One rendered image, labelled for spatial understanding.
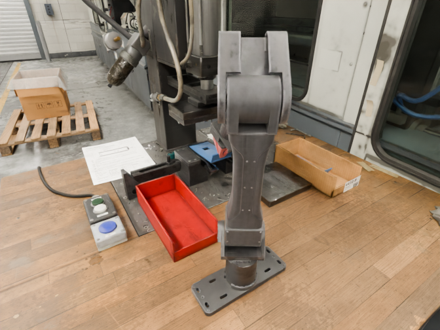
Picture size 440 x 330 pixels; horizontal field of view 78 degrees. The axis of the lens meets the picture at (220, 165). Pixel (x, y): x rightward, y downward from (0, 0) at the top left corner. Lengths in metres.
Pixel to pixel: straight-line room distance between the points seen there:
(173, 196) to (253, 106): 0.52
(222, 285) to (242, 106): 0.37
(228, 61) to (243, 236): 0.30
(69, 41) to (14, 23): 1.31
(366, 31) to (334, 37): 0.14
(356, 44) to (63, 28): 9.22
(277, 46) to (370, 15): 0.81
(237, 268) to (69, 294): 0.33
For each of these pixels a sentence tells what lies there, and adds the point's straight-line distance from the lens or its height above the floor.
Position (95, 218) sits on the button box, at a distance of 0.76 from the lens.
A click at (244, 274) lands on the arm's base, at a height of 0.95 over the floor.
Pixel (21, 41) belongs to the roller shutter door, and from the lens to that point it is 9.91.
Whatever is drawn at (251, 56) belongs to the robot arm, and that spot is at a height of 1.33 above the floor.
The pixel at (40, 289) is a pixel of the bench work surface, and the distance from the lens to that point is 0.70.
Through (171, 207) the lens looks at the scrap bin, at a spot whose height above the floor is 0.90.
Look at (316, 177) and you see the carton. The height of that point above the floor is 0.94.
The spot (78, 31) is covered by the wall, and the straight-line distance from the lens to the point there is 9.94.
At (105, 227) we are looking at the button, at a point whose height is 0.94.
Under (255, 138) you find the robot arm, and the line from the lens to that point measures 0.37.
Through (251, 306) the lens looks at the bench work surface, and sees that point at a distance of 0.58.
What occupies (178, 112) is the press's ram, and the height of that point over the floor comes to 1.13.
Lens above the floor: 1.39
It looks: 31 degrees down
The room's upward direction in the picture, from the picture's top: straight up
